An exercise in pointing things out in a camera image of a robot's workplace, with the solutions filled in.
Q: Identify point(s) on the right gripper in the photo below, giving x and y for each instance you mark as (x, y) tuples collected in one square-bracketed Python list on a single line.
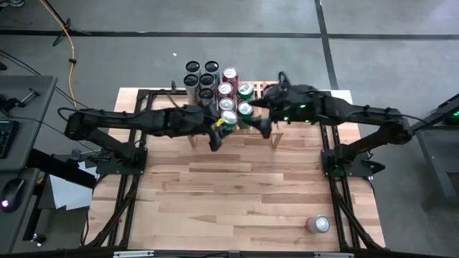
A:
[(290, 104)]

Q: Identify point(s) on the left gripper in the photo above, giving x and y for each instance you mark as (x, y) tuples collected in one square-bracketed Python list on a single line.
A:
[(205, 121)]

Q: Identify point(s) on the green soda can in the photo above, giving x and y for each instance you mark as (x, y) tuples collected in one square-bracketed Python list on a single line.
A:
[(245, 89), (245, 108), (228, 117)]

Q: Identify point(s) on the red Coca-Cola can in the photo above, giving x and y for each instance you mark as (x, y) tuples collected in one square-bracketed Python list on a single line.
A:
[(226, 104), (230, 73), (225, 88)]

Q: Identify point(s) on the grey can with black top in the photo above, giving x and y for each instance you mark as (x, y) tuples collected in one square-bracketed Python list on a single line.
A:
[(206, 94)]

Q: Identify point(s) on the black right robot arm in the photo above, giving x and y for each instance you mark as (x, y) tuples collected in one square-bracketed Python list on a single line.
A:
[(358, 113)]

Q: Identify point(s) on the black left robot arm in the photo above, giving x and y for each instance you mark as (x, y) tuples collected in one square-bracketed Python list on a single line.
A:
[(125, 120)]

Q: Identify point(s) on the wooden slatted shelf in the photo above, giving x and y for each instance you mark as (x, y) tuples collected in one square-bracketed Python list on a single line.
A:
[(278, 139)]

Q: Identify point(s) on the yellow tape label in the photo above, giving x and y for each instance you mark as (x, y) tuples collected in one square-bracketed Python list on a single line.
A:
[(218, 124)]

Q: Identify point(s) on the small grey box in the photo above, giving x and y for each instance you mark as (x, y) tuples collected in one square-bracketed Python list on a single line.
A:
[(75, 154)]

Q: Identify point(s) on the black desk support beam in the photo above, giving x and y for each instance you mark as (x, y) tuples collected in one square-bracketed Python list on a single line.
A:
[(61, 170)]

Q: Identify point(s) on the white paper sheets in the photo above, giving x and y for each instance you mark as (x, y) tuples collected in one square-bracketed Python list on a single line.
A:
[(70, 195)]

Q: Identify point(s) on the black tripod stand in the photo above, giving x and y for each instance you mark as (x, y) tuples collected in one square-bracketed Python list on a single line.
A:
[(68, 27)]

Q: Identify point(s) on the grey desk top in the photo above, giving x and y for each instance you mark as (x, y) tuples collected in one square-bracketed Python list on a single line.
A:
[(21, 229), (36, 86)]

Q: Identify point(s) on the silver bar tool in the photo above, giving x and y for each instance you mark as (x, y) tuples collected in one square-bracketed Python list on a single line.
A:
[(30, 94)]

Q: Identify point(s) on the grey metal cart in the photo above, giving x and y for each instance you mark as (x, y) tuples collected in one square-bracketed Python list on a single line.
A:
[(444, 168)]

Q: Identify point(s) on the black desk tool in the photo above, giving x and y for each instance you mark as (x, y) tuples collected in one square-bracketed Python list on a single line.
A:
[(8, 104)]

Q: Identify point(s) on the black round knob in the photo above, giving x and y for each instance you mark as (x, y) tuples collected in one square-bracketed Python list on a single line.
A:
[(38, 238)]

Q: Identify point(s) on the black keyboard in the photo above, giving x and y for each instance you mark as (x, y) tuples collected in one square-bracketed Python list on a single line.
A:
[(6, 138)]

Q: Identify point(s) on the black computer mouse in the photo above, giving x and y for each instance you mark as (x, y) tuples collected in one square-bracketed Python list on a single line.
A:
[(13, 193)]

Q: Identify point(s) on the person's shoe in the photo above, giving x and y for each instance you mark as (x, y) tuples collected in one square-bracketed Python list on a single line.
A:
[(12, 3)]

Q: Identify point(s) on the black frame clamp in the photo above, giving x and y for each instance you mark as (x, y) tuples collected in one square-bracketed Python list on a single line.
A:
[(173, 86)]

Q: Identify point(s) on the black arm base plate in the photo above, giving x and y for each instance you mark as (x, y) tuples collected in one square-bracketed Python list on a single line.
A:
[(358, 157), (138, 167)]

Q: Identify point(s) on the silver metal bracket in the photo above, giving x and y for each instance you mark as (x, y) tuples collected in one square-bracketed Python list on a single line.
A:
[(132, 254), (333, 255)]

